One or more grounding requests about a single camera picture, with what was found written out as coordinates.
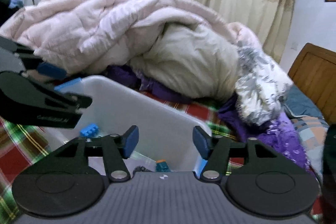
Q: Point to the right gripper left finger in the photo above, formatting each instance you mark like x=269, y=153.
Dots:
x=114, y=149

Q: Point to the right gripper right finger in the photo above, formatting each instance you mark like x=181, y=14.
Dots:
x=216, y=152

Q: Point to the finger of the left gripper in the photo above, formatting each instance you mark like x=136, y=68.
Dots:
x=70, y=102
x=52, y=71

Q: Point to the blue building block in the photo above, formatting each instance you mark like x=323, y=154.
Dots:
x=90, y=131

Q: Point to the small dark toy car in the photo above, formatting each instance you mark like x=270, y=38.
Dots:
x=139, y=169

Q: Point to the plaid bed sheet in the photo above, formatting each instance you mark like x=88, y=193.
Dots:
x=22, y=146

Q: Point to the teal toy train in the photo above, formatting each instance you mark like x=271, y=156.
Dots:
x=162, y=166

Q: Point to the white plastic storage bin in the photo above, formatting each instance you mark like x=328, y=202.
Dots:
x=165, y=133

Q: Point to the purple garment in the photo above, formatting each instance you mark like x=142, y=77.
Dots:
x=262, y=124

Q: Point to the grey floral white garment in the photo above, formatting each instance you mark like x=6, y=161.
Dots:
x=261, y=88

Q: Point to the pink quilted comforter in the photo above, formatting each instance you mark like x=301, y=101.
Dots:
x=182, y=44

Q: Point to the patchwork pillow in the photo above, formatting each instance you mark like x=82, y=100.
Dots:
x=310, y=125

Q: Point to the wooden headboard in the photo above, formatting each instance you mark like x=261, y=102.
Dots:
x=314, y=72

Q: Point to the black garment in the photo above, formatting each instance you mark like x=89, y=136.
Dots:
x=328, y=172

